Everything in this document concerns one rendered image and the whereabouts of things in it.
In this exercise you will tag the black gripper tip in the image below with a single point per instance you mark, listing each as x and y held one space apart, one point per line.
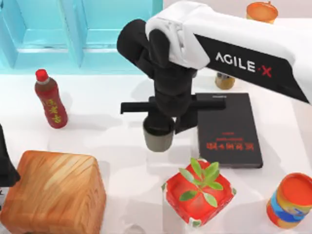
6 161

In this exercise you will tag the brown bottle with red cap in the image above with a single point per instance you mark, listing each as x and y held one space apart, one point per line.
52 104

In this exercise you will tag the black book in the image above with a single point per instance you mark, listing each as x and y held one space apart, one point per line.
229 136

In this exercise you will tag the wooden block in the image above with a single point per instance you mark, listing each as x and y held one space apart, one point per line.
56 195

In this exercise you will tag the small yellow jar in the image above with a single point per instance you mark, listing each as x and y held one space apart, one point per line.
225 83

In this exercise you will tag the orange and blue can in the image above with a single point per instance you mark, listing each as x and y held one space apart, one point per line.
290 202

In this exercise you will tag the grey cup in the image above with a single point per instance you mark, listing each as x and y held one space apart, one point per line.
158 142

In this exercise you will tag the light blue rack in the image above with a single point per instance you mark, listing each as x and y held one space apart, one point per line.
73 36

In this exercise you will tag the orange cup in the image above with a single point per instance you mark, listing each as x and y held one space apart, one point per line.
262 12

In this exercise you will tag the red plant pot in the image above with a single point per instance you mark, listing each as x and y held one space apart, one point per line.
195 202

